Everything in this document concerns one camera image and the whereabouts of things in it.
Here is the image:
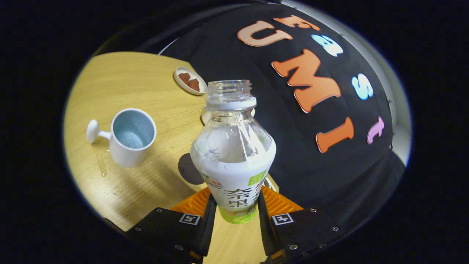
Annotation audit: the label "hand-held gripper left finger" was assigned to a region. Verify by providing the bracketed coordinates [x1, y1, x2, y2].
[126, 187, 218, 264]

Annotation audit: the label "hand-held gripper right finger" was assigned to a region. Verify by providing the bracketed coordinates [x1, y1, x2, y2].
[256, 185, 348, 263]

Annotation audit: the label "dark brown round coaster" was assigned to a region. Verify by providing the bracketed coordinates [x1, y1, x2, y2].
[178, 153, 206, 185]

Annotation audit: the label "clear juice bottle white label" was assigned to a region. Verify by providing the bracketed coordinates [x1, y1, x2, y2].
[190, 80, 277, 225]

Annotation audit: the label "white cup with knob handle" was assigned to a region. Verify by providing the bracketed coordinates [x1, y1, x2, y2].
[86, 108, 157, 168]

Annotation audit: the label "wooden table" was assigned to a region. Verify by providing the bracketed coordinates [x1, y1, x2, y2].
[63, 51, 280, 264]

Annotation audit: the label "small white plate red snacks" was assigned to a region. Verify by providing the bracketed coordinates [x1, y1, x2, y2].
[173, 66, 208, 96]

